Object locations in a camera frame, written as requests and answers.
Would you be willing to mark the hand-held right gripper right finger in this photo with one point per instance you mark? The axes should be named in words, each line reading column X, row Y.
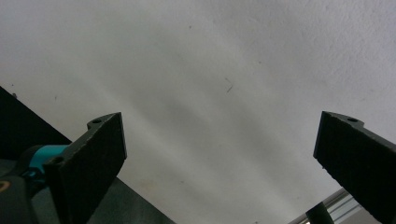
column 358, row 158

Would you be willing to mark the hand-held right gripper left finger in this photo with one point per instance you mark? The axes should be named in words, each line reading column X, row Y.
column 90, row 161

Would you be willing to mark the black panel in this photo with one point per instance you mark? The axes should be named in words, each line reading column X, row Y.
column 21, row 127

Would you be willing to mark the teal and black device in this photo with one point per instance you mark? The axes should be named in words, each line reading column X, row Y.
column 46, row 155

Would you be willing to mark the silver metal rail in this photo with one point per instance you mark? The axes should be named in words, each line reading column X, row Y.
column 342, row 207

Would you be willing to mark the dark grey board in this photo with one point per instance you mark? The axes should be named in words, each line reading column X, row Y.
column 130, row 207

